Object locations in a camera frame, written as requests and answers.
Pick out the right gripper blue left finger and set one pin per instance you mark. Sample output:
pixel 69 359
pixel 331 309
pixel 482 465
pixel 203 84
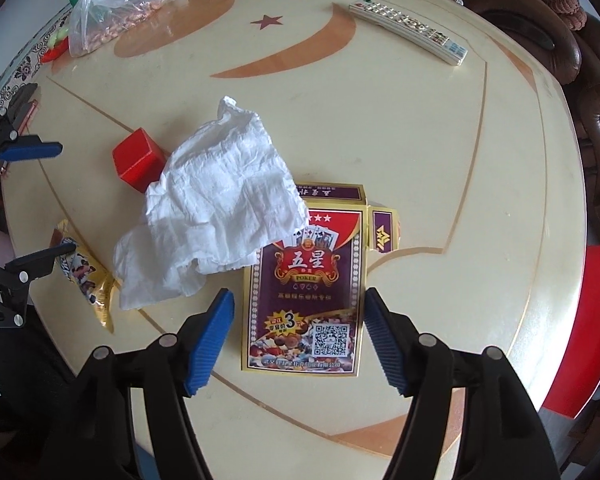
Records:
pixel 203 337

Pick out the pink phone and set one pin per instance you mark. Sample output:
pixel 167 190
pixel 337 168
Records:
pixel 25 115

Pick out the white tissue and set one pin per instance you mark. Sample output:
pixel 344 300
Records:
pixel 224 194

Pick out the white remote control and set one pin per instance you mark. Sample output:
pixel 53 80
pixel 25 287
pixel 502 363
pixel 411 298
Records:
pixel 432 40

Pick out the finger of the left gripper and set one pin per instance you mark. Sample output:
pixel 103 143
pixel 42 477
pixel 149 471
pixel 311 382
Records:
pixel 39 264
pixel 28 148

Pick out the brown leather armchair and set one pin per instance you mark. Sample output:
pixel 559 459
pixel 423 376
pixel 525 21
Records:
pixel 583 97

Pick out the red cube box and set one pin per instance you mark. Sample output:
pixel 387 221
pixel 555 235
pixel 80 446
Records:
pixel 139 160

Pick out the clear plastic bag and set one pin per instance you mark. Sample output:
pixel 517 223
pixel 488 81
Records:
pixel 93 23

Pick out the yellow snack wrapper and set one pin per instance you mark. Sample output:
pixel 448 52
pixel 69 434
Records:
pixel 84 270

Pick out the red plastic chair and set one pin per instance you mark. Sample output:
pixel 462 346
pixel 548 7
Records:
pixel 578 376

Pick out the purple poker card box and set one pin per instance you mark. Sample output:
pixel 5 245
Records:
pixel 304 296

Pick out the pink cushion on sofa back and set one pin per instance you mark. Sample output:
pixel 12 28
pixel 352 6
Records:
pixel 569 11

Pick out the brown leather sofa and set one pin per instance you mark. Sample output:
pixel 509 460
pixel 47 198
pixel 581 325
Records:
pixel 538 29

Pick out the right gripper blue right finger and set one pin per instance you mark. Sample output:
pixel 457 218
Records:
pixel 378 322

